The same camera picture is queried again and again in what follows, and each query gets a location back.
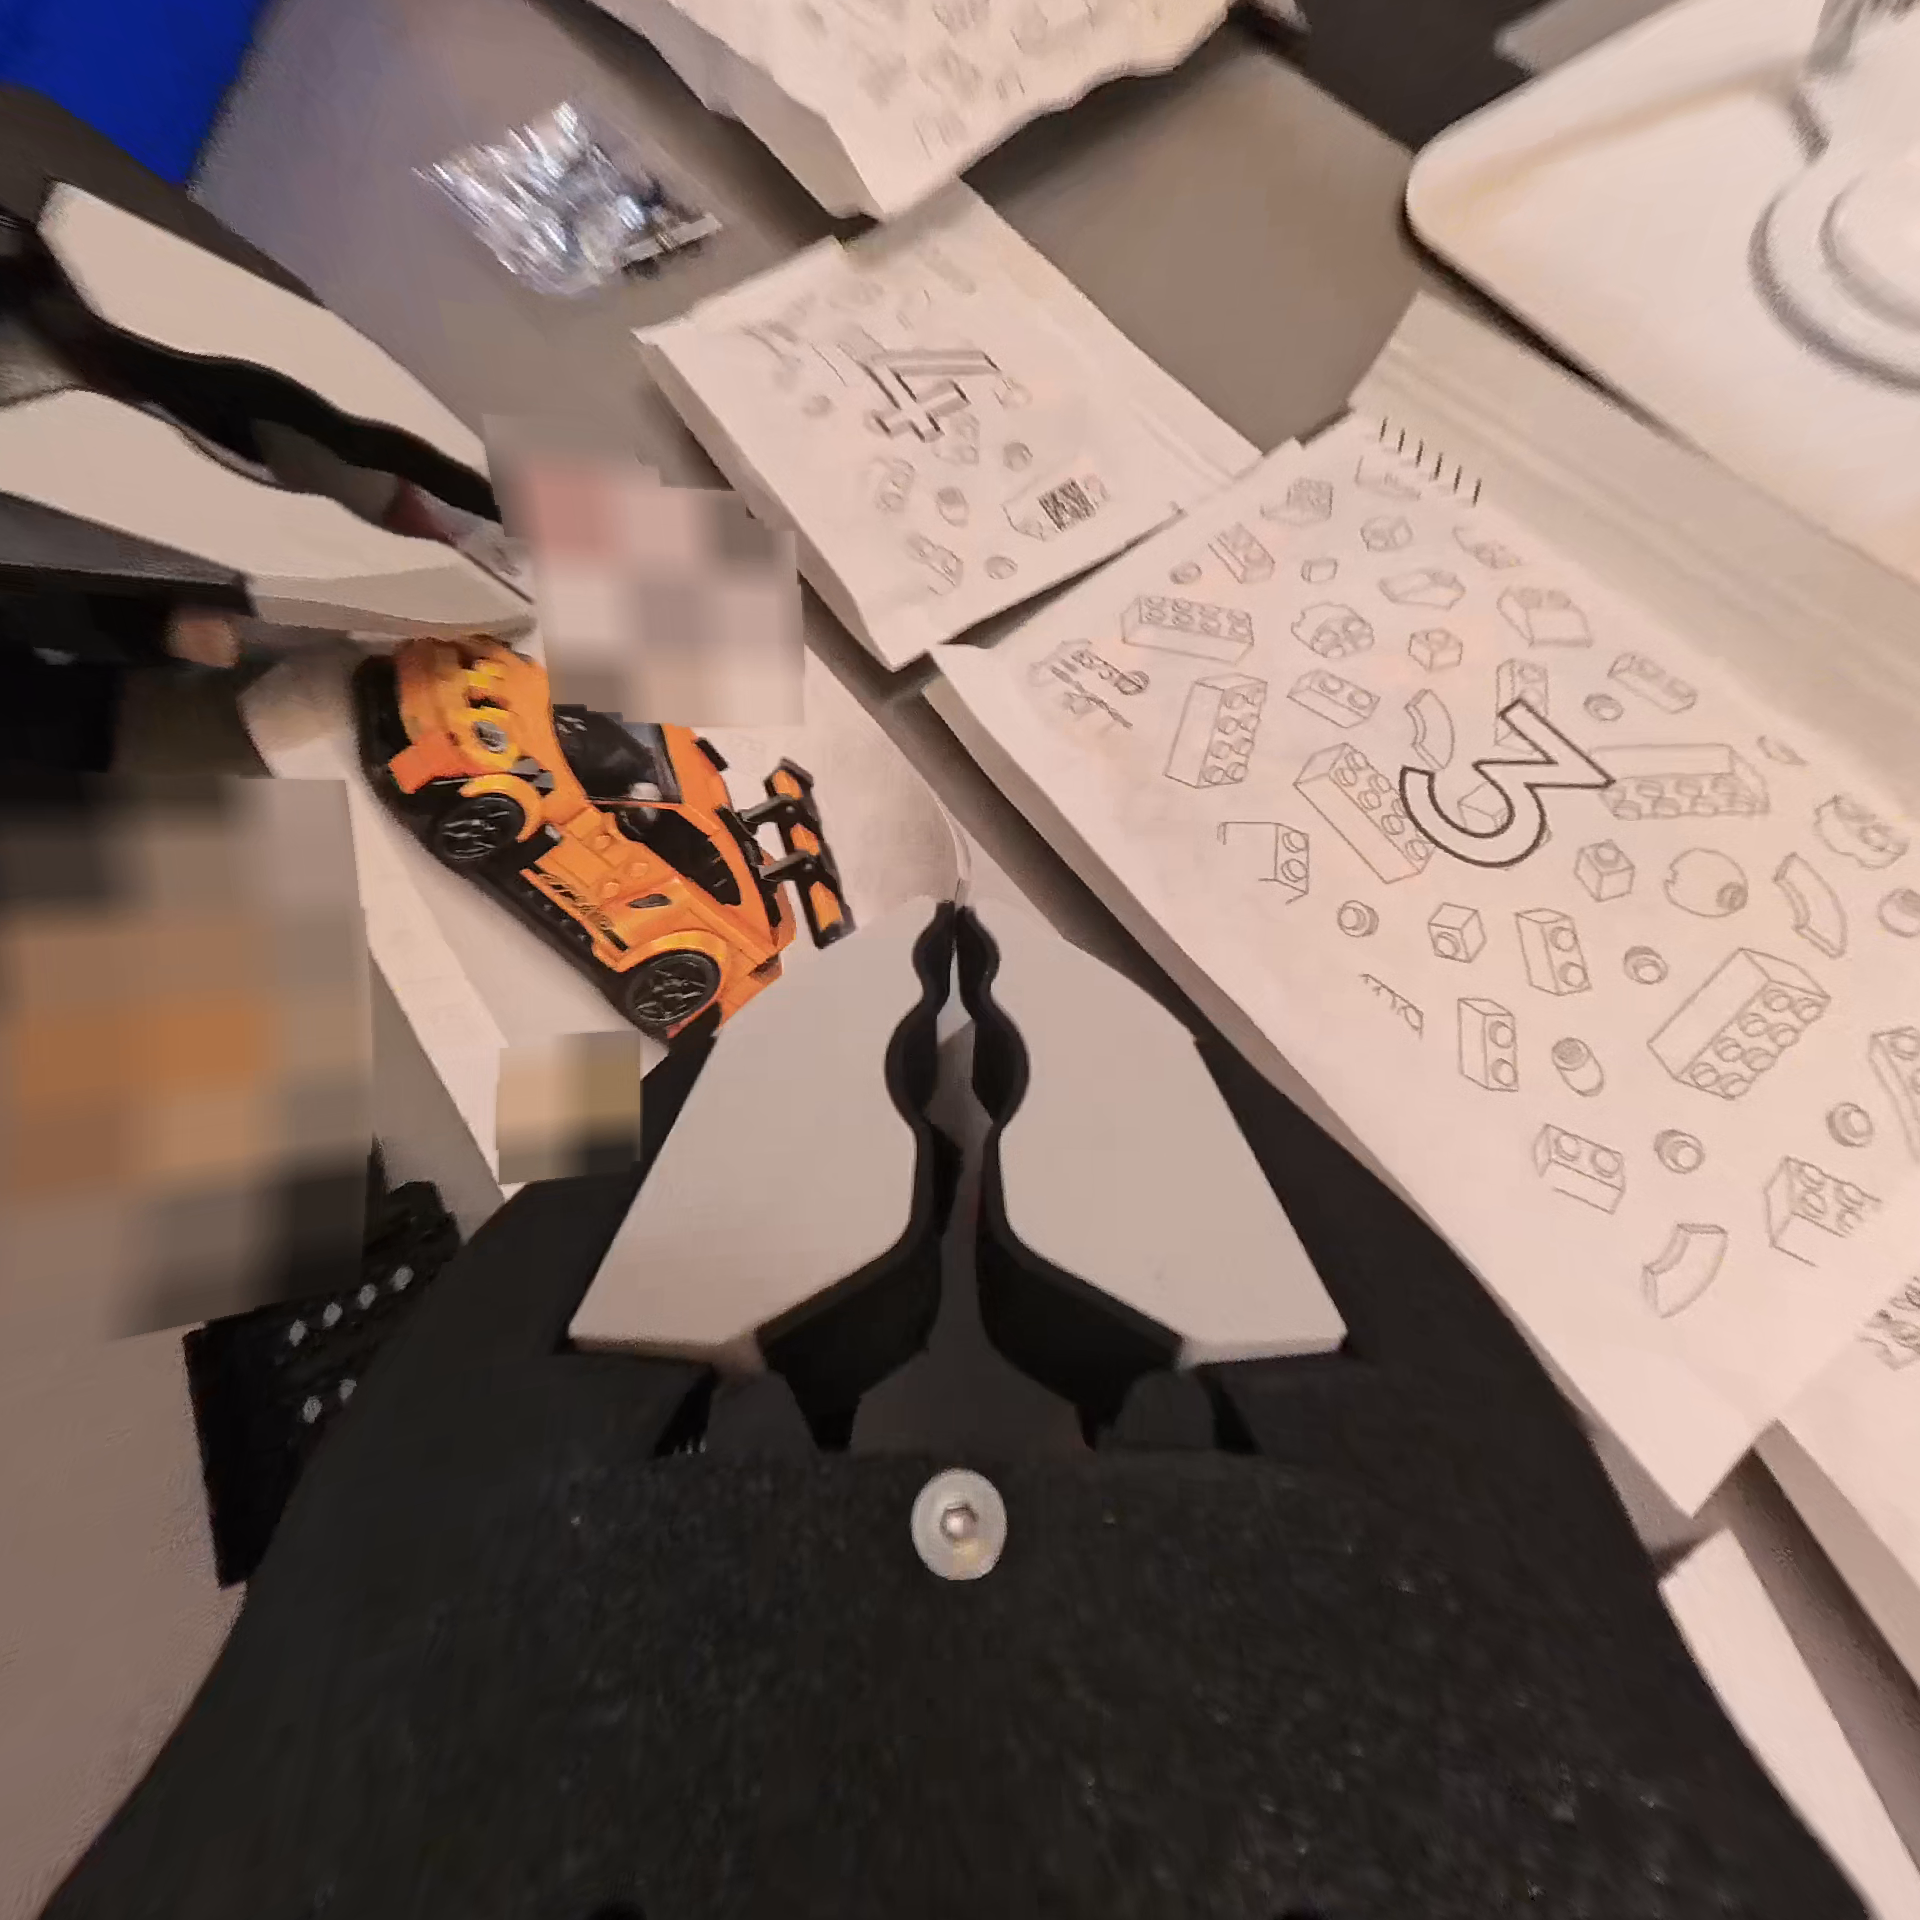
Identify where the toy car instruction booklet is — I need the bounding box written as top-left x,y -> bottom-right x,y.
247,451 -> 970,1198

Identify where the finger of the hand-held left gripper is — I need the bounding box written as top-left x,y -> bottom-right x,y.
34,178 -> 507,517
0,395 -> 538,632

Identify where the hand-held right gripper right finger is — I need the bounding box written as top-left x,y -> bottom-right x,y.
970,896 -> 1351,1446

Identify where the black desk mat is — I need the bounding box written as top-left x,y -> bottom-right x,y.
1273,0 -> 1519,109

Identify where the short blue storage bin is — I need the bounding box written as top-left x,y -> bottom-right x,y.
0,0 -> 275,187

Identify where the white book stand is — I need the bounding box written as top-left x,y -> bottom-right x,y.
1407,0 -> 1920,588

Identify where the small clear plastic parts bag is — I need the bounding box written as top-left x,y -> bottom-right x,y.
417,105 -> 723,300

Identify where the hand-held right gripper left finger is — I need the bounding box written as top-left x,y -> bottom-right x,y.
573,896 -> 960,1446

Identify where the black LEGO chassis piece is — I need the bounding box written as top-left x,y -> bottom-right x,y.
180,1184 -> 465,1588

